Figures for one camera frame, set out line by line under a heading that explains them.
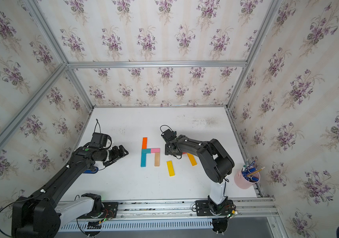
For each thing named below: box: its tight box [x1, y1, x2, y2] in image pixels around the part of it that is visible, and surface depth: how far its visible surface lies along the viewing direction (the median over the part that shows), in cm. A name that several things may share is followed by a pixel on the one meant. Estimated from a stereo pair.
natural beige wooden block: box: [154, 152, 161, 167], surface depth 93 cm
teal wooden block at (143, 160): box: [140, 152, 147, 168], surface depth 92 cm
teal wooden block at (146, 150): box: [141, 148, 152, 154], surface depth 96 cm
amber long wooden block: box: [186, 152, 198, 167], surface depth 92 cm
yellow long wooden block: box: [166, 160, 175, 178], surface depth 90 cm
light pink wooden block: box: [150, 147, 161, 154], surface depth 97 cm
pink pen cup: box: [233, 166, 261, 190], surface depth 78 cm
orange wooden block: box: [141, 137, 148, 150], surface depth 100 cm
